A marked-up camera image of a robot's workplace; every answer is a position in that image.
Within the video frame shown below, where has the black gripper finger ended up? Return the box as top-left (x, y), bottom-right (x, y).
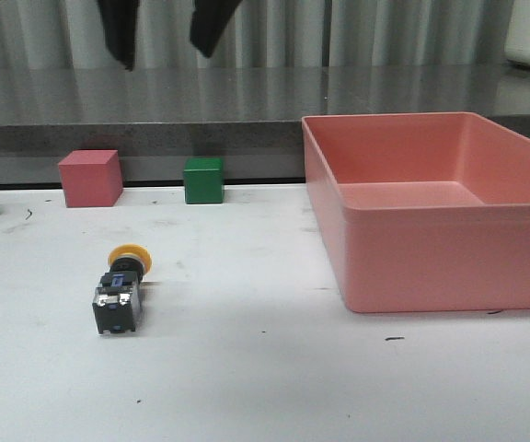
top-left (190, 0), bottom-right (241, 58)
top-left (97, 0), bottom-right (140, 72)

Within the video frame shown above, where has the yellow push button switch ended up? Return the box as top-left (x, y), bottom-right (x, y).
top-left (92, 244), bottom-right (152, 335)

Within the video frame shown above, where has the green cube block centre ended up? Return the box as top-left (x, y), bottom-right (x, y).
top-left (183, 157), bottom-right (225, 204)

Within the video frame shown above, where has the pink cube block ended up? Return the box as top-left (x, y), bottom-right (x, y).
top-left (58, 149), bottom-right (123, 208)

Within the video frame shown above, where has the pink plastic bin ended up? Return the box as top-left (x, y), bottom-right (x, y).
top-left (302, 112), bottom-right (530, 313)

